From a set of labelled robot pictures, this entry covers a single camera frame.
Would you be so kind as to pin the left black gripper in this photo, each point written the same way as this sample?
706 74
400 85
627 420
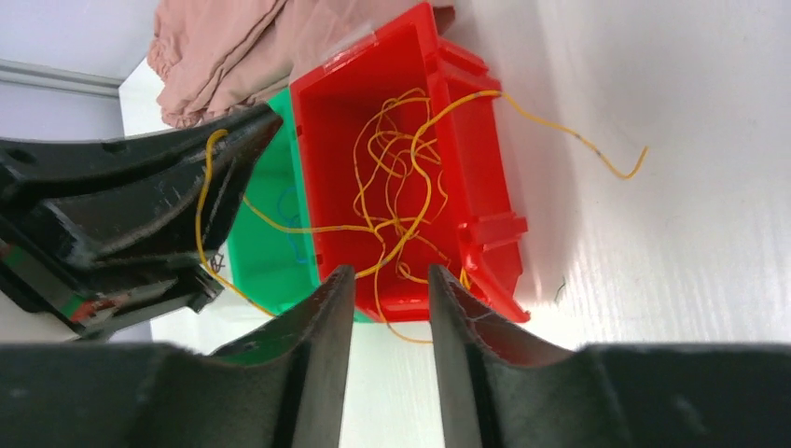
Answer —
90 204

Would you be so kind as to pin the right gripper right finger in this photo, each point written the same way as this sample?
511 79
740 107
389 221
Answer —
499 385

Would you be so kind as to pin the red plastic bin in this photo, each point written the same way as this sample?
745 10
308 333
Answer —
427 165

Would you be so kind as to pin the pink cloth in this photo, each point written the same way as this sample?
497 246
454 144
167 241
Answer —
214 57

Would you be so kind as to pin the green plastic bin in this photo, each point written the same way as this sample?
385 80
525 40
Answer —
277 269

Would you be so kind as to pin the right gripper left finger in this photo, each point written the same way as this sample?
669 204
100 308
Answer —
281 385

